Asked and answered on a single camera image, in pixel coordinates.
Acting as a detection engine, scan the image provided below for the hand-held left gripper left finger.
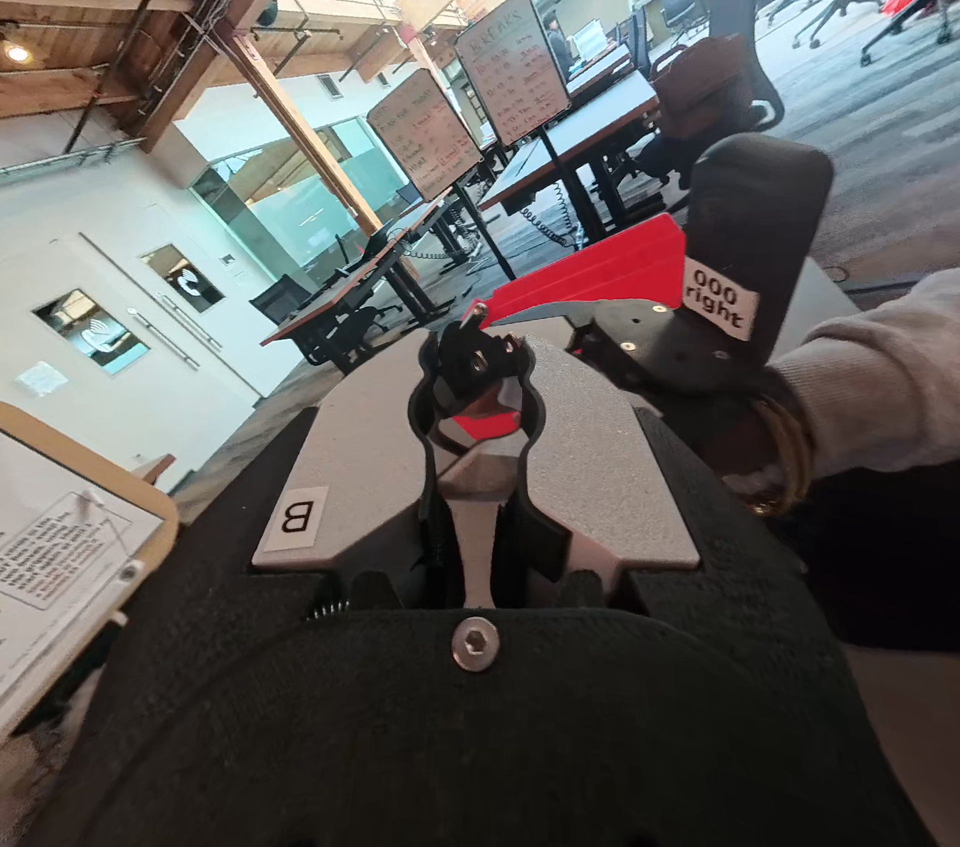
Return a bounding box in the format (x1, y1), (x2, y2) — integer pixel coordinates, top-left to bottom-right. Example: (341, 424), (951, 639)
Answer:
(251, 329), (445, 572)

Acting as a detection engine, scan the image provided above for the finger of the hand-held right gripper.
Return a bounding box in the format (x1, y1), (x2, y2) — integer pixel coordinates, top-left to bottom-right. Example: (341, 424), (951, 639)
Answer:
(480, 301), (605, 347)

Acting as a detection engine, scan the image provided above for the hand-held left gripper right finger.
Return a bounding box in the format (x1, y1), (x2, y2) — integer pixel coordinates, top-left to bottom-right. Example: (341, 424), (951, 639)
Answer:
(513, 334), (704, 574)

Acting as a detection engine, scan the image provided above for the person's right forearm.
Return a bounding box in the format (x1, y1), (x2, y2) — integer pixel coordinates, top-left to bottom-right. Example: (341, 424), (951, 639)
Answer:
(768, 268), (960, 482)

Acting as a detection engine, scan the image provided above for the person's right hand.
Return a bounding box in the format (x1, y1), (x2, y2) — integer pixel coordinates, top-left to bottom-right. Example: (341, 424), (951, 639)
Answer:
(699, 380), (783, 490)

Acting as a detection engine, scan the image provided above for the red plastic bin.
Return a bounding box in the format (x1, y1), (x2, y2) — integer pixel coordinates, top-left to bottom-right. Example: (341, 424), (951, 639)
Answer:
(450, 213), (689, 442)

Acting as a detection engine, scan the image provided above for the brown office chair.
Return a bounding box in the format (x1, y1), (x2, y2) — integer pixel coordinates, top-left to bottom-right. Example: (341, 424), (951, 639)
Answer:
(651, 35), (759, 139)

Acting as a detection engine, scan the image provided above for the wood edged office desk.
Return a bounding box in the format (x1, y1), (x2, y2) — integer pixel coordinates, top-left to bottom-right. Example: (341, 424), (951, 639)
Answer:
(480, 70), (661, 244)
(261, 202), (451, 376)

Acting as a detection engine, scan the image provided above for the black office chair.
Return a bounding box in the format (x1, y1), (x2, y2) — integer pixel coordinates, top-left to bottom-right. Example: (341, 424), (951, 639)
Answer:
(251, 273), (312, 327)
(705, 0), (785, 128)

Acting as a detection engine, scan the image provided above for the whiteboard with handwriting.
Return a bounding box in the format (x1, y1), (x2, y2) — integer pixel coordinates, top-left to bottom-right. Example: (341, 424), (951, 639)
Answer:
(453, 0), (573, 148)
(367, 67), (485, 203)

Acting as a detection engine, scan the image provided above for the glass partition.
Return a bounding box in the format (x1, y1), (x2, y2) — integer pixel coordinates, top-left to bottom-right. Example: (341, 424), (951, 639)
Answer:
(187, 115), (406, 278)

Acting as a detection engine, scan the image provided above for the door window with phone sign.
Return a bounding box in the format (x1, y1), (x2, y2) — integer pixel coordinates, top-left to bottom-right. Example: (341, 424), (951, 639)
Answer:
(138, 243), (226, 316)

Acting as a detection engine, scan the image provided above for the instruction board on white stand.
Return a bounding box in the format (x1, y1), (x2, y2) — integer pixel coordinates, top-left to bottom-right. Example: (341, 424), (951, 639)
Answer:
(0, 400), (181, 743)

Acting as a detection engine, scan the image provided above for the door window with wave sign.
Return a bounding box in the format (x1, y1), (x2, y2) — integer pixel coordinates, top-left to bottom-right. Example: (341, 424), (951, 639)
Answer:
(33, 288), (151, 377)

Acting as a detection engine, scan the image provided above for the gold bracelet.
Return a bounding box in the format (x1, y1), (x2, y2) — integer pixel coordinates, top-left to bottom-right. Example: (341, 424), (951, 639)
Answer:
(738, 367), (817, 520)

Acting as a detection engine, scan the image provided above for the wooden support post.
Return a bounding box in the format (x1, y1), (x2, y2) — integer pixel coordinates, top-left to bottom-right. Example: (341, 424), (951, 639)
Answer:
(213, 25), (384, 237)

